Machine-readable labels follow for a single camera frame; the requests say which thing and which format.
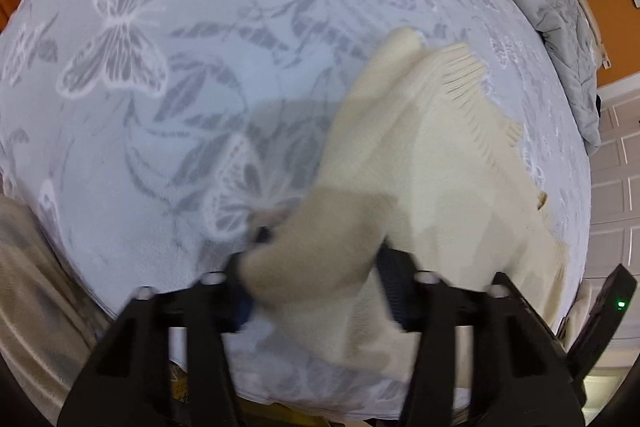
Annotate cream knit cardigan red buttons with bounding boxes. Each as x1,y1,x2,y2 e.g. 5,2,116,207
237,27,571,380

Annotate white wardrobe doors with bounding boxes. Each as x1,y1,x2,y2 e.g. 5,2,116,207
582,77,640,408

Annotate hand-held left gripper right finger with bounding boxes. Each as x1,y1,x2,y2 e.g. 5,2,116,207
375,247,587,427

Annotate cream striped blanket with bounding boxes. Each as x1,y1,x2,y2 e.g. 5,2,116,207
0,197,117,423

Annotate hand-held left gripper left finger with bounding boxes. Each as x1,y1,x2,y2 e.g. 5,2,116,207
57,227,275,427

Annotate bed with butterfly print sheet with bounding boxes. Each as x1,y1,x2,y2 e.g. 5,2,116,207
0,0,593,418

